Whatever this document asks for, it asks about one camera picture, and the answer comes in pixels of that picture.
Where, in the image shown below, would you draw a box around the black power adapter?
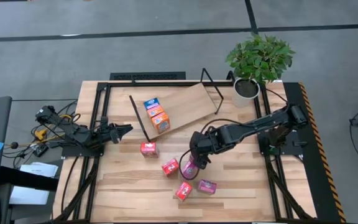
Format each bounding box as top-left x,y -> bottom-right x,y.
32,144 -> 49,157

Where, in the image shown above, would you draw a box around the purple Raisin Bran cereal box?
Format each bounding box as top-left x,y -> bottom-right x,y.
196,179 -> 218,195
181,160 -> 199,180

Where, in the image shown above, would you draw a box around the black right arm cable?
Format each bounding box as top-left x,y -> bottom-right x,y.
178,117 -> 250,182

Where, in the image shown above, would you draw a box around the yellow connector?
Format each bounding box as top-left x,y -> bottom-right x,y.
34,129 -> 48,141

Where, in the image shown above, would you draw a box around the blue Frosted Flakes cereal box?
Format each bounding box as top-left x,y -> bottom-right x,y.
143,97 -> 161,110

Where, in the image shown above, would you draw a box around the red Froot Loops cereal box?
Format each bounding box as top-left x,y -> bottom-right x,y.
174,181 -> 194,202
140,141 -> 160,159
161,157 -> 180,177

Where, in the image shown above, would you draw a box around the wooden tray with wire frame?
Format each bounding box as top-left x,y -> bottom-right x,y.
128,67 -> 234,143

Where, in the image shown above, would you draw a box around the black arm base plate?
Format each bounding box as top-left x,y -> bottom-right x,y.
257,130 -> 304,156
61,144 -> 105,157

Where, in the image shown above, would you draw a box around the black aluminium table frame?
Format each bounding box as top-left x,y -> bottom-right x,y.
51,80 -> 318,224

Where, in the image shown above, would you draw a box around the thin black cable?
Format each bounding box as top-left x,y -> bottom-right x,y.
261,88 -> 288,105

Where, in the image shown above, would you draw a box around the black panel yellow hazard stripes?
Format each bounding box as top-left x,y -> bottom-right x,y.
283,81 -> 347,224

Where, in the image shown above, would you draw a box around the white plant pot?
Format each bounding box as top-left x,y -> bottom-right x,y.
232,77 -> 260,108

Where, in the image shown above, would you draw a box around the black perforated strip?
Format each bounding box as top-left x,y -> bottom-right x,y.
109,71 -> 186,81

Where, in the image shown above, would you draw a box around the black flat bar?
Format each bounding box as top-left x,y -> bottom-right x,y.
0,166 -> 58,191

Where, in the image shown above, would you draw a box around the green leafy plant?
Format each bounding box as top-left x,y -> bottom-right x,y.
225,32 -> 296,85

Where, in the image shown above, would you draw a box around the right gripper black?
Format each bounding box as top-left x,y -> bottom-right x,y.
190,130 -> 213,170

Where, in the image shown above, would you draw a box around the orange Mini-Wheats cereal box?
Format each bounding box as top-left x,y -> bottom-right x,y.
147,105 -> 165,118
150,111 -> 171,134

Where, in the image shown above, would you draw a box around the white paper sheets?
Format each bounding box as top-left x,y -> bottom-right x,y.
9,161 -> 59,205

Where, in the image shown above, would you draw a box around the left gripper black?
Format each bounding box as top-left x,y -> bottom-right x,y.
99,123 -> 134,146

